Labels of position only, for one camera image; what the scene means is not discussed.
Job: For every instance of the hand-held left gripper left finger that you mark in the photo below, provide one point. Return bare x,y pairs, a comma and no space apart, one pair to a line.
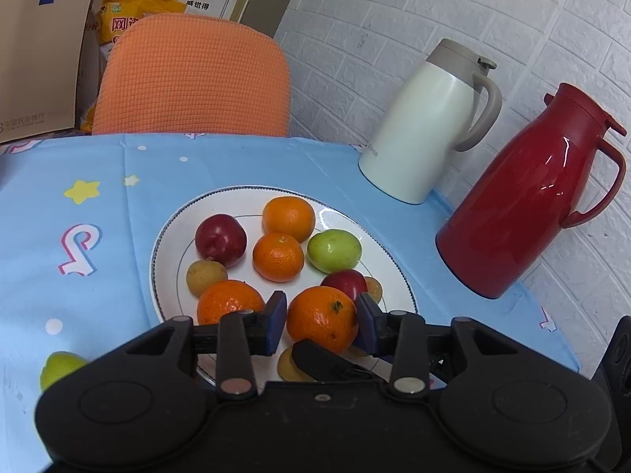
276,322

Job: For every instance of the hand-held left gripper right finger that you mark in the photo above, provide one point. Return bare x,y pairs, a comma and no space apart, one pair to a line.
367,322

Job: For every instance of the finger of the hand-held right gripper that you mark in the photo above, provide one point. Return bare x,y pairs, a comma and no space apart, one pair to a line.
320,362

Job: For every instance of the brown longan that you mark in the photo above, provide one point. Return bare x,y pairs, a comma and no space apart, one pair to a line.
374,288
288,367
207,278

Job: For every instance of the orange mandarin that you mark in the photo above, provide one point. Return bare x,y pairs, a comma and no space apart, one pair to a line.
229,300
288,219
278,257
320,318

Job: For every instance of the red plum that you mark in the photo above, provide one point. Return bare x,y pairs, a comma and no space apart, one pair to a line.
345,283

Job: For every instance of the green jujube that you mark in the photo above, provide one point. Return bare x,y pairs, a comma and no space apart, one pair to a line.
59,367
335,251

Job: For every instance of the dark red apple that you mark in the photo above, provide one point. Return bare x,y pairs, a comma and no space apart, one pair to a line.
221,237

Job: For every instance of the white plate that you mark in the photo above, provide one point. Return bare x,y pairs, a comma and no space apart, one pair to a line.
177,241

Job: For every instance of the red thermos jug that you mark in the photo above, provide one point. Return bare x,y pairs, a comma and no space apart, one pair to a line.
517,197

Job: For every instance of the white thermos jug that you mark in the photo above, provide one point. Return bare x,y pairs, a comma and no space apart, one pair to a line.
424,123

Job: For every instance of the blue printed tablecloth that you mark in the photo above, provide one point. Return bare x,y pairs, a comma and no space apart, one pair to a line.
98,197

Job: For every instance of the orange chair back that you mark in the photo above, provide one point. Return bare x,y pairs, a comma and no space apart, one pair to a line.
192,79

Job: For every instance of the yellow plastic bag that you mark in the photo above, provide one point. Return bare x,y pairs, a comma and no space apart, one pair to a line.
123,12

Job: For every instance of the cardboard box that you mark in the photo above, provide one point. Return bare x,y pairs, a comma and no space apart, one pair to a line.
39,59

